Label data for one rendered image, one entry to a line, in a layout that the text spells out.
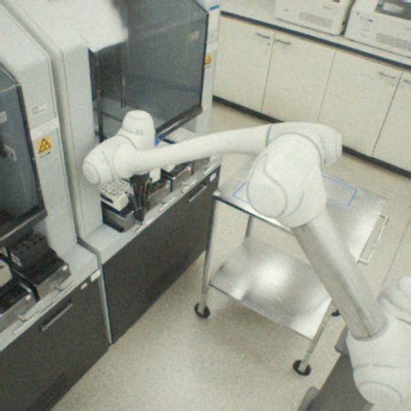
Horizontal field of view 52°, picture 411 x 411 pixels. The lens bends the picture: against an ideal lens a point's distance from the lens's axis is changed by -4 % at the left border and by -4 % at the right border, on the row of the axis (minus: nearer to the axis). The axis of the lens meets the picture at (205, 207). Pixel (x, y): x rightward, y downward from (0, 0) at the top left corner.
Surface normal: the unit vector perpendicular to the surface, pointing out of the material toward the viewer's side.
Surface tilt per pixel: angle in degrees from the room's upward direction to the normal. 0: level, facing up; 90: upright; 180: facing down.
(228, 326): 0
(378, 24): 90
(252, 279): 0
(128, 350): 0
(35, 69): 90
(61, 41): 29
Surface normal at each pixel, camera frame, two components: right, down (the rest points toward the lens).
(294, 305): 0.08, -0.76
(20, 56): 0.48, -0.46
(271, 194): -0.59, 0.47
